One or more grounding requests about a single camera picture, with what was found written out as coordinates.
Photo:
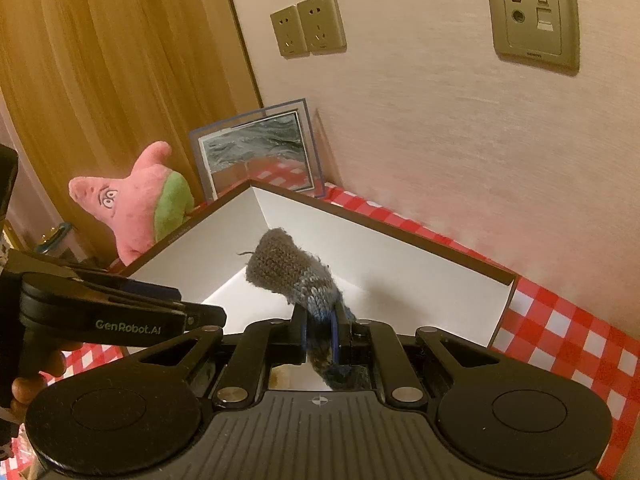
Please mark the beige wall power socket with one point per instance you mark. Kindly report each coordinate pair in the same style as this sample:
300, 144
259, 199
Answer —
321, 22
289, 32

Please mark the person's left hand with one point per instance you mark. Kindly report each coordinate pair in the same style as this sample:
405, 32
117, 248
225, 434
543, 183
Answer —
50, 366

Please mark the red white checkered tablecloth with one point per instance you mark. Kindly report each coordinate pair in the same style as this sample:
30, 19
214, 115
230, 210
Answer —
560, 330

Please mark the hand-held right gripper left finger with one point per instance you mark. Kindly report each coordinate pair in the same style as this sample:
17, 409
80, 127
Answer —
301, 336

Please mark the beige wall data socket panel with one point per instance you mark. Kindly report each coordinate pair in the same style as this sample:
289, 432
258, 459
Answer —
532, 17

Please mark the wooden door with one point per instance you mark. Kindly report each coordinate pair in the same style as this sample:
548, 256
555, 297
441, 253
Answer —
125, 60

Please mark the grey blue knitted sock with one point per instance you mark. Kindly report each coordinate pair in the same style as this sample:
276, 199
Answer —
285, 265

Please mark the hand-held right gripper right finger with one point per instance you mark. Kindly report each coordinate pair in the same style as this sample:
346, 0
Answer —
336, 336

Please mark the pink starfish plush toy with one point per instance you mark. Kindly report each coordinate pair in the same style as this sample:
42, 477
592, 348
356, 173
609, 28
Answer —
130, 200

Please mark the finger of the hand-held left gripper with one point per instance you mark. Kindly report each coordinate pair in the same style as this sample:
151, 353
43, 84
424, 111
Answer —
207, 317
150, 291

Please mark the brown cardboard box white inside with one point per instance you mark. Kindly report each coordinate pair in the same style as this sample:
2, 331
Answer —
425, 280

